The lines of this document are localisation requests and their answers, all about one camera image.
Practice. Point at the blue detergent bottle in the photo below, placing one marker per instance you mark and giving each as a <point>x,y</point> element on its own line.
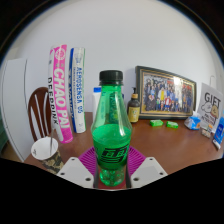
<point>220,130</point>

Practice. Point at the pink shuttlecock tube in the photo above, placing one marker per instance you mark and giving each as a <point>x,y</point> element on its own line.
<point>61,96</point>

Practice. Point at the framed group photo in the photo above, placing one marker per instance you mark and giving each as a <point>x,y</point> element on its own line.
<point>163,95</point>

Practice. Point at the amber pump bottle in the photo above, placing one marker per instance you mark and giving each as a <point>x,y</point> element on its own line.
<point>134,111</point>

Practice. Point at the patterned snack pouch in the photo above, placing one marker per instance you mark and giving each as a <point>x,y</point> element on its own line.
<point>206,132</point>

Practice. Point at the white shuttlecock tube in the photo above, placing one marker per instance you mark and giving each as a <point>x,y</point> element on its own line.
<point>78,93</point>

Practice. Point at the blue tissue pack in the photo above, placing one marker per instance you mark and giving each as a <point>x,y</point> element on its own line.
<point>192,122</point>

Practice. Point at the small green pack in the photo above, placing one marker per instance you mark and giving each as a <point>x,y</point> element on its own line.
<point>172,124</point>
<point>156,123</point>

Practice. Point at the green plastic drink bottle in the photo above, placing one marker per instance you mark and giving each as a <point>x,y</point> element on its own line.
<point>111,143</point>

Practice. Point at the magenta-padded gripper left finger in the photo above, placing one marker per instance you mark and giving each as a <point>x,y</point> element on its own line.
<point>75,171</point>

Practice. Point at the white paper gift bag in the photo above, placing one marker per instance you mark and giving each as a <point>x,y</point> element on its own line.
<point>211,103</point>

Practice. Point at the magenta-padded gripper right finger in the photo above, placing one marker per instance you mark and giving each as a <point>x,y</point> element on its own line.
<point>148,170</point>

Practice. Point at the brown wooden chair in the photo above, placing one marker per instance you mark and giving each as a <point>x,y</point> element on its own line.
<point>33,113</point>

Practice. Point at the white panel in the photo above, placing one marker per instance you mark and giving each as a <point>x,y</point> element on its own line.
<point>15,106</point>

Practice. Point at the patterned paper cup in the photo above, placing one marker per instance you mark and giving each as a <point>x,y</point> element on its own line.
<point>45,150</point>

